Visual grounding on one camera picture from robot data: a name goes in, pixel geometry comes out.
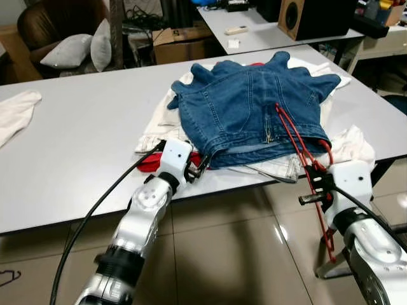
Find white crumpled shirt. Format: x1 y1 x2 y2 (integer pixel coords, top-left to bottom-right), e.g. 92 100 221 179
321 124 376 171

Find brown wooden post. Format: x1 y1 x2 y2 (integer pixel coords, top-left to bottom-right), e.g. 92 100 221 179
108 0 125 67

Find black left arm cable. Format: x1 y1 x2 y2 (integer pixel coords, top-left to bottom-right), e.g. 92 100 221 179
50 141 166 305

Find black speaker wooden face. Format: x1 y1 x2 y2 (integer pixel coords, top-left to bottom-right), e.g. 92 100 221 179
278 0 357 41

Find brown cardboard box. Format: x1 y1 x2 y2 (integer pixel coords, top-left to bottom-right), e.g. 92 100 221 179
151 25 223 65

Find dark blue stool seat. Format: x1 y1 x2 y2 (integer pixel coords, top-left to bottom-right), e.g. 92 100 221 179
382 94 407 115

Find white desk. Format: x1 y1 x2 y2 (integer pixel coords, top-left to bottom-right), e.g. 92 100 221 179
197 6 407 77

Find purple wire hanger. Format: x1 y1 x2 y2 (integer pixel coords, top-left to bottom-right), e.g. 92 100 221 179
0 269 24 288

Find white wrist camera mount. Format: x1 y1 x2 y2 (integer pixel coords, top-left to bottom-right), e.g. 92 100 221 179
158 139 194 185
326 160 374 220

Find grey pillow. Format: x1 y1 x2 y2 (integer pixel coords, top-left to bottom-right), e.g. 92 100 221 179
39 33 94 69
90 18 114 72

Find white remote control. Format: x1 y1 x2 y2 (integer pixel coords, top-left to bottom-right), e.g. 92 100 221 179
224 25 249 35

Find white cloth with brown collar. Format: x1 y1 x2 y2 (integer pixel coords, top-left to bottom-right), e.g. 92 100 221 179
0 91 43 148

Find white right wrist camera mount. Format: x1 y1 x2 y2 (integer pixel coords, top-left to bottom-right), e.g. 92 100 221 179
326 160 374 220

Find brown leather armchair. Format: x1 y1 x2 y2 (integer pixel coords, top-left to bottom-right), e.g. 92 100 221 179
17 0 118 71

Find blue denim jacket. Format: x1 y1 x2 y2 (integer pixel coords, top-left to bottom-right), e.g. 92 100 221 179
167 51 342 170

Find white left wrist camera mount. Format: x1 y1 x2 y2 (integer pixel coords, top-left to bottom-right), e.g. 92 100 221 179
158 139 194 185

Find black long bar device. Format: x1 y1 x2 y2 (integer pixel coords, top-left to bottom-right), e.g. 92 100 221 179
350 14 390 39

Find box of colourful items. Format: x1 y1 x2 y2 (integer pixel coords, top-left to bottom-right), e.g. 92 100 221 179
366 0 407 26

